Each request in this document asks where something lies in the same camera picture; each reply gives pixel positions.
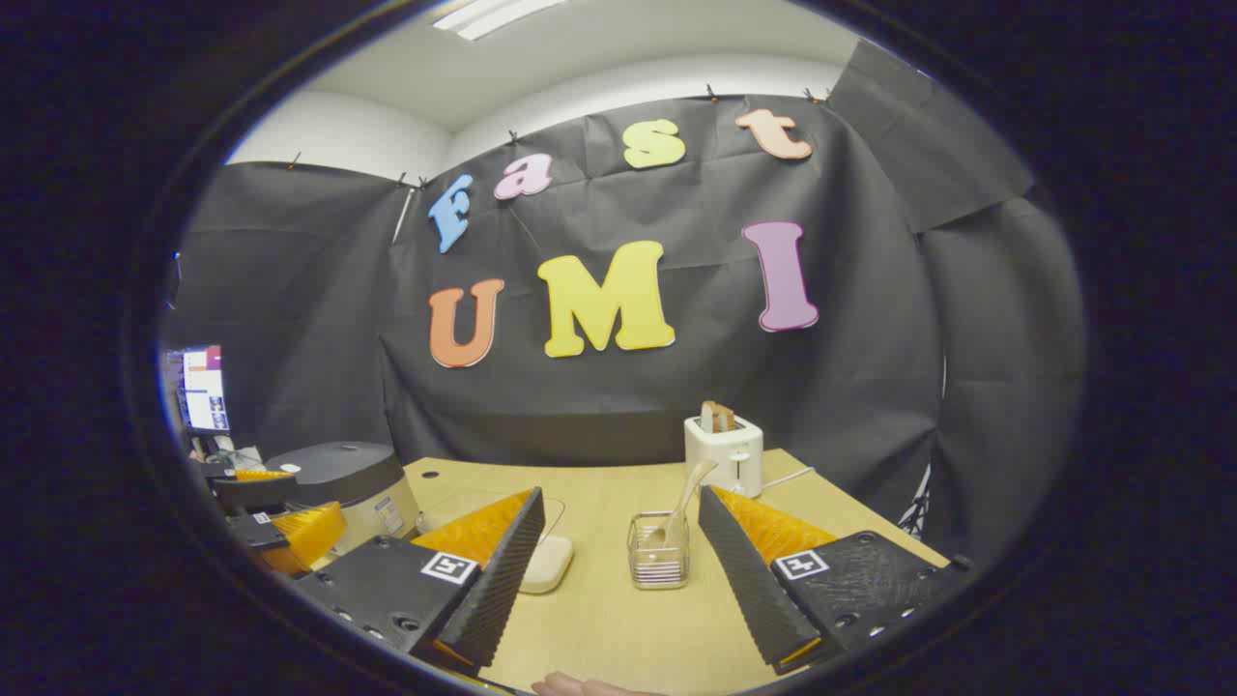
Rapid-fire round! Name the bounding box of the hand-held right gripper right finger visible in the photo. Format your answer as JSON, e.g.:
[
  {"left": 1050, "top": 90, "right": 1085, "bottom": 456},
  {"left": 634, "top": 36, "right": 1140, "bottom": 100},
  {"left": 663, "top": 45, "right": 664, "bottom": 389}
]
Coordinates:
[{"left": 698, "top": 485, "right": 972, "bottom": 676}]

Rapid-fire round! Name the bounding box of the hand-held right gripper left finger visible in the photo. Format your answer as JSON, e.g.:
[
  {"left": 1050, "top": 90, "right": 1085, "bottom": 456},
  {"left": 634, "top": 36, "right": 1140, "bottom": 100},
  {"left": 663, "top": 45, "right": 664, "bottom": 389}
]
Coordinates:
[{"left": 295, "top": 486, "right": 547, "bottom": 672}]

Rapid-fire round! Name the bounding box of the black and silver rice cooker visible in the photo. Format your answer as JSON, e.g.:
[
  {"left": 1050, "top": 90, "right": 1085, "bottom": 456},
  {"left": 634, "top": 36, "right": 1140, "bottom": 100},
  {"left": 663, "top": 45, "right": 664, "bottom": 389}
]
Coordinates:
[{"left": 266, "top": 442, "right": 421, "bottom": 557}]

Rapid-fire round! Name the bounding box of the clear chopstick holder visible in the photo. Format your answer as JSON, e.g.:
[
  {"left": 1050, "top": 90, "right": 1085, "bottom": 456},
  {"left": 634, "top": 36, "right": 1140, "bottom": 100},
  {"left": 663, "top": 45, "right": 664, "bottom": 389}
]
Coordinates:
[{"left": 626, "top": 510, "right": 691, "bottom": 591}]

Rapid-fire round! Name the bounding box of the wooden spoon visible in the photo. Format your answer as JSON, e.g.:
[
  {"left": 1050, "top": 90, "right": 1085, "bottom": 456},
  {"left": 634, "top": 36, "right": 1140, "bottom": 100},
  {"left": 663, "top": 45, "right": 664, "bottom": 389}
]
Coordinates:
[{"left": 646, "top": 459, "right": 719, "bottom": 544}]

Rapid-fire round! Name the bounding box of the computer monitor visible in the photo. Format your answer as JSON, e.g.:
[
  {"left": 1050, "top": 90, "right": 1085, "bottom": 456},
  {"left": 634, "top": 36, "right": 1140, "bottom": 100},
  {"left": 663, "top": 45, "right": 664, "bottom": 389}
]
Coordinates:
[{"left": 182, "top": 345, "right": 231, "bottom": 434}]

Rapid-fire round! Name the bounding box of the white toaster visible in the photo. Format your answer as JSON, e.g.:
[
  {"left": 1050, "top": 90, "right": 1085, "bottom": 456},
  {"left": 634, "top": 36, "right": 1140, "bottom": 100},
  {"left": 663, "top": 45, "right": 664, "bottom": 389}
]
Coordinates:
[{"left": 684, "top": 414, "right": 764, "bottom": 499}]

